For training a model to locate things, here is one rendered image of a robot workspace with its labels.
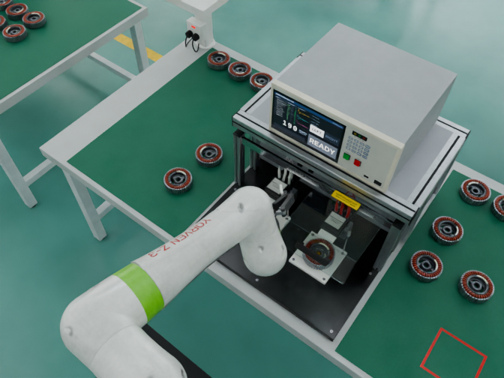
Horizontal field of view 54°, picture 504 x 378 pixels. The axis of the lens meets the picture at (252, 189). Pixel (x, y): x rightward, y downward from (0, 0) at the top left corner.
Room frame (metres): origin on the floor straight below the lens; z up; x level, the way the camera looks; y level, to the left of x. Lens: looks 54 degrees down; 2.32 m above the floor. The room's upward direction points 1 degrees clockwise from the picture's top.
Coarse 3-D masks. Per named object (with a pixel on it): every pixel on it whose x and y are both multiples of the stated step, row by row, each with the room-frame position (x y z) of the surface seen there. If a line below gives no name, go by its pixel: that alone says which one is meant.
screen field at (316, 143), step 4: (308, 136) 1.05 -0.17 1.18; (312, 136) 1.04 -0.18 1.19; (308, 140) 1.05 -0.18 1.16; (312, 140) 1.04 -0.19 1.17; (316, 140) 1.03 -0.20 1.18; (320, 140) 1.03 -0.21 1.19; (308, 144) 1.05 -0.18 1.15; (312, 144) 1.04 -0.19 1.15; (316, 144) 1.03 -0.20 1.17; (320, 144) 1.02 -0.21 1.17; (324, 144) 1.02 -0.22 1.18; (328, 144) 1.01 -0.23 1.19; (316, 148) 1.03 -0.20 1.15; (320, 148) 1.02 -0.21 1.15; (324, 148) 1.02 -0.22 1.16; (328, 148) 1.01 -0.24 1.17; (332, 148) 1.00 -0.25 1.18; (336, 148) 0.99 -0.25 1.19; (324, 152) 1.01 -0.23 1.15; (328, 152) 1.01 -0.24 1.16; (332, 152) 1.00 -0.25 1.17; (336, 152) 0.99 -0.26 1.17; (332, 156) 1.00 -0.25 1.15
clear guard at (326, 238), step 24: (312, 192) 0.92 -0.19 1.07; (312, 216) 0.83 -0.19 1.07; (336, 216) 0.83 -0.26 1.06; (360, 216) 0.83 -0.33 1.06; (384, 216) 0.83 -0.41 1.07; (288, 240) 0.76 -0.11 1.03; (312, 240) 0.75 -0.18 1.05; (336, 240) 0.74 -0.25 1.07; (360, 240) 0.75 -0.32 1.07; (312, 264) 0.69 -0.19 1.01; (336, 264) 0.68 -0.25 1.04
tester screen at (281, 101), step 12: (276, 96) 1.13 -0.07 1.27; (276, 108) 1.13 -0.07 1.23; (288, 108) 1.10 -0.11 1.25; (300, 108) 1.08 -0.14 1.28; (276, 120) 1.12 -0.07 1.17; (288, 120) 1.10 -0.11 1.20; (300, 120) 1.07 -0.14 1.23; (312, 120) 1.05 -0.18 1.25; (324, 120) 1.03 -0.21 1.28; (300, 132) 1.07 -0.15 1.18; (336, 132) 1.00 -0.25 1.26; (336, 156) 0.99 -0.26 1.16
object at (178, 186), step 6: (174, 168) 1.23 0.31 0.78; (180, 168) 1.23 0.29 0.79; (168, 174) 1.19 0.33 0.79; (174, 174) 1.20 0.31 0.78; (180, 174) 1.21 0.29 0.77; (186, 174) 1.20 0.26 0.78; (168, 180) 1.17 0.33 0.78; (174, 180) 1.17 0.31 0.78; (180, 180) 1.17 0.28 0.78; (186, 180) 1.17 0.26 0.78; (192, 180) 1.18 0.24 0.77; (168, 186) 1.14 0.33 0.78; (174, 186) 1.14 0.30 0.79; (180, 186) 1.14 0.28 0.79; (186, 186) 1.14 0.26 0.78; (174, 192) 1.12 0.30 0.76; (180, 192) 1.13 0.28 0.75
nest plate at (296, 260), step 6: (294, 258) 0.83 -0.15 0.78; (300, 258) 0.84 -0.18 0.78; (294, 264) 0.81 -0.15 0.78; (300, 264) 0.81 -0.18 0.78; (306, 264) 0.81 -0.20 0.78; (306, 270) 0.79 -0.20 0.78; (312, 270) 0.79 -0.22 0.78; (318, 270) 0.79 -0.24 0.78; (312, 276) 0.77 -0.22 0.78; (318, 276) 0.77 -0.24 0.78; (324, 276) 0.77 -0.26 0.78; (324, 282) 0.74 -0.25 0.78
